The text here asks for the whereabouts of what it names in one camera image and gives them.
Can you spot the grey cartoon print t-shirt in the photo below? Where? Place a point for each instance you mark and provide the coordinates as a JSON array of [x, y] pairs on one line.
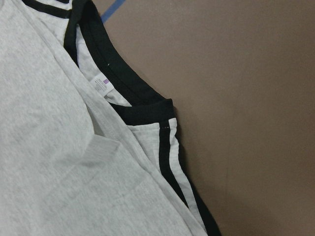
[[68, 167]]

